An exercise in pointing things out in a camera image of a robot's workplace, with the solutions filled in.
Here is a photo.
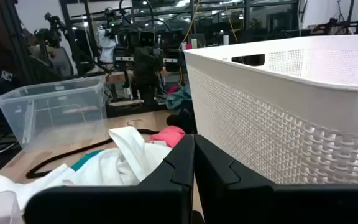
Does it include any small black cloth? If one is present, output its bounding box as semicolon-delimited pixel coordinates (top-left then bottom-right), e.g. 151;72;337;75
165;110;198;134

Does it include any yellow cable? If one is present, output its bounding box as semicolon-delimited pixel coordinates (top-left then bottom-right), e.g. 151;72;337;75
178;0;200;50

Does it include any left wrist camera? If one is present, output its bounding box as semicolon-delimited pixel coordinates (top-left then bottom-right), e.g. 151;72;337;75
139;30;155;47

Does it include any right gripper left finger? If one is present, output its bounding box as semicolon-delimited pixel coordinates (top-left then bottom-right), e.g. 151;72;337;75
23;133;196;224

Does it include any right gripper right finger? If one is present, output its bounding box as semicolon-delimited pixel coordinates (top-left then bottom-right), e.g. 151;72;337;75
194;134;358;224

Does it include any teal sock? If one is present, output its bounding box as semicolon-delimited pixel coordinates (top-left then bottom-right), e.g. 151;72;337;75
70;149;105;172

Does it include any black velvet hanger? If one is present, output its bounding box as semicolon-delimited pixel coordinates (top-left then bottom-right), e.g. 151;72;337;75
25;128;160;180

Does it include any teal dotted shirt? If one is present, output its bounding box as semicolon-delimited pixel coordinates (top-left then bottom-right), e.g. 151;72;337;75
165;85;193;110

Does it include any clear plastic bin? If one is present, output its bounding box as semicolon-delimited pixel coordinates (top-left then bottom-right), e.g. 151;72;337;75
0;74;108;153

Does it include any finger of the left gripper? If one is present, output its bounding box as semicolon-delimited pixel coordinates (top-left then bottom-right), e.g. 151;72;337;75
134;49;149;77
148;49;164;77

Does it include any white ribbed cloth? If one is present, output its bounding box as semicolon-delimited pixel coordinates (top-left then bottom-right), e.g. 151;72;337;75
0;163;74;212

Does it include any black aluminium table frame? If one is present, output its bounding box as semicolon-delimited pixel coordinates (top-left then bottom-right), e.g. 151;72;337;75
106;102;169;118

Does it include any white perforated plastic basket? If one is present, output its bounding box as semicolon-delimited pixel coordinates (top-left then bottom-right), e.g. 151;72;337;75
183;33;358;185

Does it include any bright pink sock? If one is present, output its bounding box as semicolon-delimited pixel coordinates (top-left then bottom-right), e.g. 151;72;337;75
149;125;186;149

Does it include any white fabric cover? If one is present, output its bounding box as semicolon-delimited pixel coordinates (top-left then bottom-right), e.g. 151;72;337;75
98;29;116;63

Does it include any white smooth cloth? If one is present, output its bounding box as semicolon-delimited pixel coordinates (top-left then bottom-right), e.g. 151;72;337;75
42;126;173;187

